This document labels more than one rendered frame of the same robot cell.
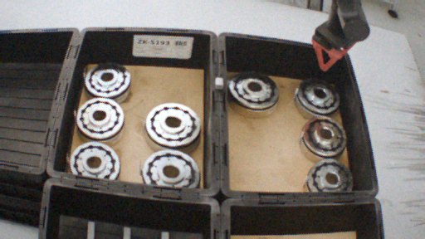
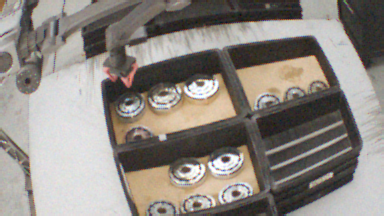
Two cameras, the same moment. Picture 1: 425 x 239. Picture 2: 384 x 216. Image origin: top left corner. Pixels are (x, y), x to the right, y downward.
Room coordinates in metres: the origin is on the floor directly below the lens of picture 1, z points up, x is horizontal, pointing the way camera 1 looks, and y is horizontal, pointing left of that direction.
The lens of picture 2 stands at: (0.58, 1.17, 2.29)
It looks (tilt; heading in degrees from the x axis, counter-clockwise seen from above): 47 degrees down; 272
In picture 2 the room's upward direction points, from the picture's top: 10 degrees counter-clockwise
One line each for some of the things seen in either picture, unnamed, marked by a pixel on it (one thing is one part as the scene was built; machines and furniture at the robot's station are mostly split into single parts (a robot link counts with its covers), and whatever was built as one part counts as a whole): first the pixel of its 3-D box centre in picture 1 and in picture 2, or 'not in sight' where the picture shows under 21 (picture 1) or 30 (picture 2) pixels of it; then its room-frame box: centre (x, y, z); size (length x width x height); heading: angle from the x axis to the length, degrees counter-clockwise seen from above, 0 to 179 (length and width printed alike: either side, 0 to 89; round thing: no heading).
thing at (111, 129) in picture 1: (99, 118); (197, 205); (0.65, 0.21, 0.86); 0.10 x 0.10 x 0.01
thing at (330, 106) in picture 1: (319, 95); (129, 104); (0.82, -0.21, 0.86); 0.10 x 0.10 x 0.01
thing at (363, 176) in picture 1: (293, 131); (168, 110); (0.70, -0.15, 0.87); 0.40 x 0.30 x 0.11; 8
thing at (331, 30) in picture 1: (340, 22); (117, 56); (0.83, -0.22, 1.07); 0.10 x 0.07 x 0.07; 144
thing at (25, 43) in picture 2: not in sight; (28, 43); (1.08, 0.03, 1.45); 0.09 x 0.08 x 0.12; 95
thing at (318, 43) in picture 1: (329, 51); (124, 74); (0.81, -0.21, 1.00); 0.07 x 0.07 x 0.09; 54
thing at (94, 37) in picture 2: not in sight; (118, 35); (0.97, -1.18, 0.37); 0.40 x 0.30 x 0.45; 5
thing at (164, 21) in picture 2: not in sight; (197, 22); (0.57, -1.23, 0.31); 0.40 x 0.30 x 0.34; 5
